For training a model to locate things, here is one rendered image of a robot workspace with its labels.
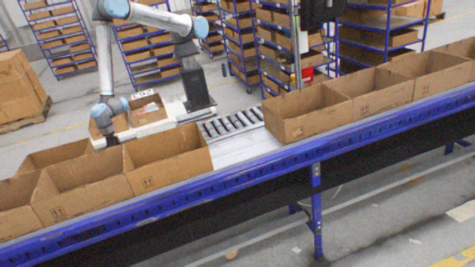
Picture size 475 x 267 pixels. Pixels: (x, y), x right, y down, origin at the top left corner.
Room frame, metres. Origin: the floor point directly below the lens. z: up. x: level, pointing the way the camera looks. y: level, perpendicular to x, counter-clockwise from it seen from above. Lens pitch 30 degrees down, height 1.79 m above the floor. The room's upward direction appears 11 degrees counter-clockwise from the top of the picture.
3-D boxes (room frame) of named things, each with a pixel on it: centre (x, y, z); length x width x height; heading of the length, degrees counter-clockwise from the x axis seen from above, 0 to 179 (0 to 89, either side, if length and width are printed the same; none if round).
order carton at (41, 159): (1.67, 1.11, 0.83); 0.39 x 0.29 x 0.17; 100
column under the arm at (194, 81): (2.42, 0.23, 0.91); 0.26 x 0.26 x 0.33; 12
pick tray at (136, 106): (2.41, 0.67, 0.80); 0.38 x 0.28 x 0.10; 14
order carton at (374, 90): (1.57, -0.80, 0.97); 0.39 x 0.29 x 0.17; 103
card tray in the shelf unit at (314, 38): (2.99, -0.81, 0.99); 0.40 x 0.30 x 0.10; 9
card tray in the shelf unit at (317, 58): (2.99, -0.81, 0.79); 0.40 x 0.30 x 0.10; 14
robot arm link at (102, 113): (1.69, 0.74, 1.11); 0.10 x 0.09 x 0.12; 134
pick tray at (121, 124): (2.34, 0.98, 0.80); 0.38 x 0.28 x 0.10; 14
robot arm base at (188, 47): (2.43, 0.24, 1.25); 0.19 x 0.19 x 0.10
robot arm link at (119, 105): (1.78, 0.67, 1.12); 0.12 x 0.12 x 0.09; 44
